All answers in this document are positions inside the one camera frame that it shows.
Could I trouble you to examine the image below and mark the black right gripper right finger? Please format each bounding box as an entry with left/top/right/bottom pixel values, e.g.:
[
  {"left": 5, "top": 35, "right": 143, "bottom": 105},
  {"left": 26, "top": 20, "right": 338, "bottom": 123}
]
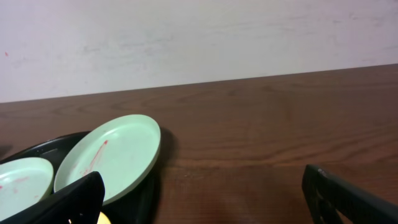
[{"left": 302, "top": 164, "right": 397, "bottom": 224}]

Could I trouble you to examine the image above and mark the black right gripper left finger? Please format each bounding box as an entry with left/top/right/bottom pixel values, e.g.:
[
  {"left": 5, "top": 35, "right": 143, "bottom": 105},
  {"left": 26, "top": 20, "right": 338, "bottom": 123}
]
[{"left": 1, "top": 171, "right": 105, "bottom": 224}]

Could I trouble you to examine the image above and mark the light blue plate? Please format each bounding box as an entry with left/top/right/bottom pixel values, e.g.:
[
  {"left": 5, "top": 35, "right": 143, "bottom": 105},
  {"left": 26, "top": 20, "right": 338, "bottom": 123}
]
[{"left": 1, "top": 157, "right": 53, "bottom": 221}]

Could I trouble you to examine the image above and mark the mint green plate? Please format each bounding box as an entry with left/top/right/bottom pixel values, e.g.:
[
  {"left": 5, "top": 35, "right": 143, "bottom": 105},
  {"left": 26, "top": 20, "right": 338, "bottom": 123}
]
[{"left": 53, "top": 114, "right": 161, "bottom": 205}]

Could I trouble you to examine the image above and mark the yellow plate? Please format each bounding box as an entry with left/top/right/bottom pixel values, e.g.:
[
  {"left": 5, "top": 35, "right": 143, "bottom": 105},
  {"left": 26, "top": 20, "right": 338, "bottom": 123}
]
[{"left": 96, "top": 212, "right": 111, "bottom": 224}]

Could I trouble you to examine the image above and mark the round black tray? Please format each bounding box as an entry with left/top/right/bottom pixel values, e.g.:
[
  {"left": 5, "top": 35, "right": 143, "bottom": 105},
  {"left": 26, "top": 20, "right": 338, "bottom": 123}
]
[{"left": 1, "top": 131, "right": 157, "bottom": 224}]

